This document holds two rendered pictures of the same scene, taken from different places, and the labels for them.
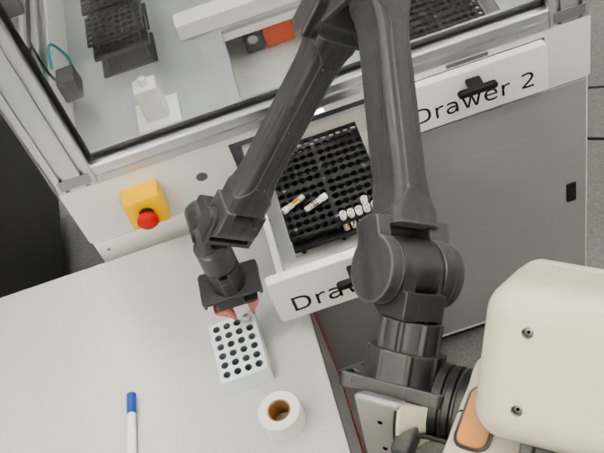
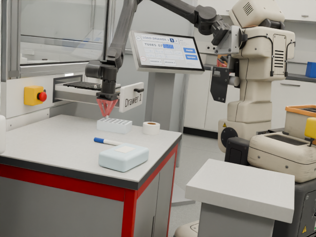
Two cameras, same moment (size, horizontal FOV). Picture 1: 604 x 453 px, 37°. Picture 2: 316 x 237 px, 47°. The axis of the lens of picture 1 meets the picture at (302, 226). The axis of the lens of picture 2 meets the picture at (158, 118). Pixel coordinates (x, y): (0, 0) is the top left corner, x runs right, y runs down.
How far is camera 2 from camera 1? 1.90 m
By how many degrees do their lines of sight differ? 74
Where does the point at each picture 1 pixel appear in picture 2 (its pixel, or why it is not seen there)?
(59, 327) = (25, 140)
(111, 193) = (21, 87)
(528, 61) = not seen: hidden behind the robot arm
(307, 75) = (132, 7)
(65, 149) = (15, 53)
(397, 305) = (218, 17)
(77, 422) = (86, 149)
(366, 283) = (209, 15)
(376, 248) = (205, 9)
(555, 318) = not seen: outside the picture
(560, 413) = (268, 8)
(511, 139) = (98, 111)
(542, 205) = not seen: hidden behind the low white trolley
